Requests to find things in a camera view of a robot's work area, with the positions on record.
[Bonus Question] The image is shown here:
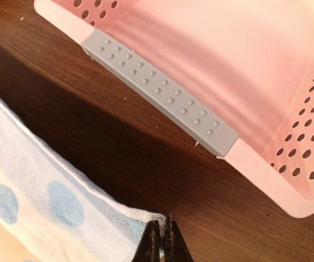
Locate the patterned blue pastel towel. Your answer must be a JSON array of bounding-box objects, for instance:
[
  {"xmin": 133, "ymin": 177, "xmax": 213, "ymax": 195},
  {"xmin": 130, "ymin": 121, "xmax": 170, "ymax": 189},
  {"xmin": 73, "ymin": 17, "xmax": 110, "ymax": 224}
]
[{"xmin": 0, "ymin": 99, "xmax": 165, "ymax": 261}]

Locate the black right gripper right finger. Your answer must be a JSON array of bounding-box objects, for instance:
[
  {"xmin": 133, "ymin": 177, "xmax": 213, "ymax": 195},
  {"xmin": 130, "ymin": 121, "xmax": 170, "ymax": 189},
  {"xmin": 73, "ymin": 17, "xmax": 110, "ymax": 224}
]
[{"xmin": 163, "ymin": 215, "xmax": 194, "ymax": 262}]

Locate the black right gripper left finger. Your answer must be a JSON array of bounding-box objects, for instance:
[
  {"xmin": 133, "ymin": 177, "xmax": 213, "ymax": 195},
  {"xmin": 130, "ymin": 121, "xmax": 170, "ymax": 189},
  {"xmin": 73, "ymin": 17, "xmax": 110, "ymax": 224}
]
[{"xmin": 137, "ymin": 220, "xmax": 160, "ymax": 262}]

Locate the pink perforated plastic basket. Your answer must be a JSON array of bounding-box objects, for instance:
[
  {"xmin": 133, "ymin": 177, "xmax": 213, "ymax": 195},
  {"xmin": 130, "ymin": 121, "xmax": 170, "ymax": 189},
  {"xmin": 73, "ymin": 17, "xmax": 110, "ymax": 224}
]
[{"xmin": 34, "ymin": 1, "xmax": 314, "ymax": 218}]

